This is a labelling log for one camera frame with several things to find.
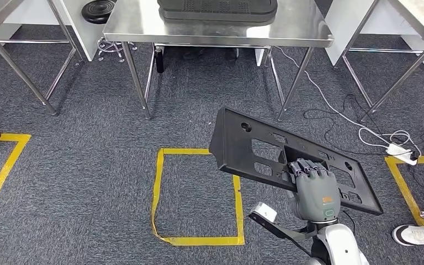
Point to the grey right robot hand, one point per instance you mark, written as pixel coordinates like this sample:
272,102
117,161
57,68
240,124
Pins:
316,194

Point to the black plastic licence plate frame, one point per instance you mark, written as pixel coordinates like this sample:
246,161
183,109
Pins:
234,146

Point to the yellow floor tape square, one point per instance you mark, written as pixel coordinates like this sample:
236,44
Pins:
399,180
14,138
157,190

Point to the white power strip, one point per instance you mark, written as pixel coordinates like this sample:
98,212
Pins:
398,150

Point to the person's foot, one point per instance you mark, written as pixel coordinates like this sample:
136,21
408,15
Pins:
411,235

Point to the white partition panel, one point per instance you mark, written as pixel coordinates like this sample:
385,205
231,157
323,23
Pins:
87,33
347,33

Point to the black cylinder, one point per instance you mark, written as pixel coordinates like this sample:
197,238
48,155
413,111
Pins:
159,60

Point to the black plastic engine cover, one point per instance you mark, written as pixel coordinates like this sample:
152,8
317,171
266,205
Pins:
215,11

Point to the black round stool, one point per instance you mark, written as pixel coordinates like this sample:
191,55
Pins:
96,11

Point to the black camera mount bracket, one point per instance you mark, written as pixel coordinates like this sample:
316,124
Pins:
281,230

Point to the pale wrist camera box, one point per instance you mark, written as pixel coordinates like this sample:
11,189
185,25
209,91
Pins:
264,212

